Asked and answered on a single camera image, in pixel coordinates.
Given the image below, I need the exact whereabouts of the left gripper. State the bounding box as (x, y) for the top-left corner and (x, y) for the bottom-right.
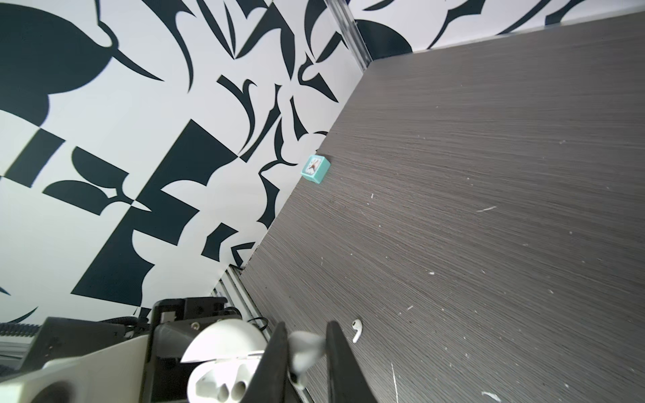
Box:
(139, 297), (242, 402)

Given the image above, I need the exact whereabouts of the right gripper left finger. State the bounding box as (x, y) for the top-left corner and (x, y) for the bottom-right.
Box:
(240, 322), (289, 403)

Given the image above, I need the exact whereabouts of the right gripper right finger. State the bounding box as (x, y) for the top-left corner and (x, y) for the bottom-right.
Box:
(325, 321), (377, 403)

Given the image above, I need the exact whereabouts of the white earbud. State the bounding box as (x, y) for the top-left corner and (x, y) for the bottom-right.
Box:
(352, 318), (364, 344)
(287, 331), (326, 391)

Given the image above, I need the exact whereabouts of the white earbud charging case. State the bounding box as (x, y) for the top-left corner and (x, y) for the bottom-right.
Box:
(181, 319), (267, 402)

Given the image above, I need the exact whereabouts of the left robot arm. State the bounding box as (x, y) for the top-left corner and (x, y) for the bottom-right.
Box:
(1, 297), (242, 402)

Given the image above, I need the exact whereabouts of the small teal square clock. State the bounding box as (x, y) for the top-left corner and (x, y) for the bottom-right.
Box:
(301, 154), (331, 184)

